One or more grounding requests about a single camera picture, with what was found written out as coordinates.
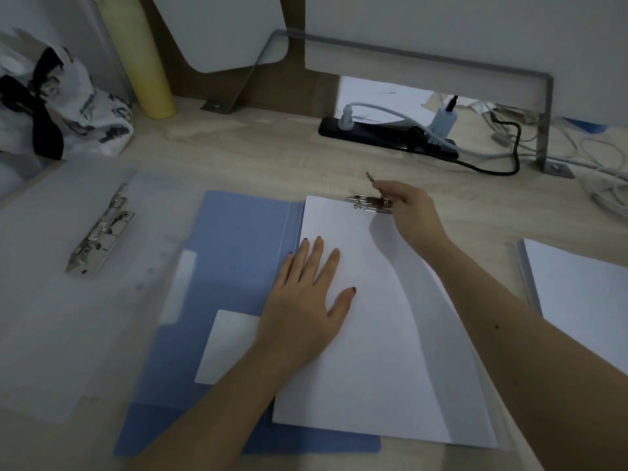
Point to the loose white papers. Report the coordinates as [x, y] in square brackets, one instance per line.
[378, 93]

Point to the white black printed bag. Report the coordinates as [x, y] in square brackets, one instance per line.
[93, 112]

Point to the stack of white paper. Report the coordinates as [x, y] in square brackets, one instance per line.
[579, 289]

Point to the person's left forearm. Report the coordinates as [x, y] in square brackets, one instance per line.
[206, 416]

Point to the yellow bottle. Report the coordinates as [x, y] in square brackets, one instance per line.
[142, 68]

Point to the transparent folder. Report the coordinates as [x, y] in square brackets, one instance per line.
[49, 309]

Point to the white charger adapter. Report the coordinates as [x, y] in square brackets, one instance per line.
[441, 123]

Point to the brown cardboard board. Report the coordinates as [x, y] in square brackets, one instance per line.
[289, 88]

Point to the large white board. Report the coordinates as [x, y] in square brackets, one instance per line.
[441, 24]

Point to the person's right hand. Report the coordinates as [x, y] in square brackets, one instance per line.
[417, 215]

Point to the white paper sheets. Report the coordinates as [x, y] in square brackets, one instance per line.
[382, 338]

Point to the metal clip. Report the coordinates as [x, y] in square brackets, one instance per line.
[368, 203]
[98, 240]

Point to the white rounded board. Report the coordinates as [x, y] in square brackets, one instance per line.
[221, 29]

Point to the person's left hand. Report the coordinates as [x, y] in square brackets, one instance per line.
[299, 318]

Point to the blue folder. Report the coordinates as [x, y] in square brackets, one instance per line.
[230, 230]

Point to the person's right forearm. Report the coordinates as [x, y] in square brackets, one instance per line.
[515, 328]

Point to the small blue object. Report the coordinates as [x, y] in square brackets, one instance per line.
[586, 125]

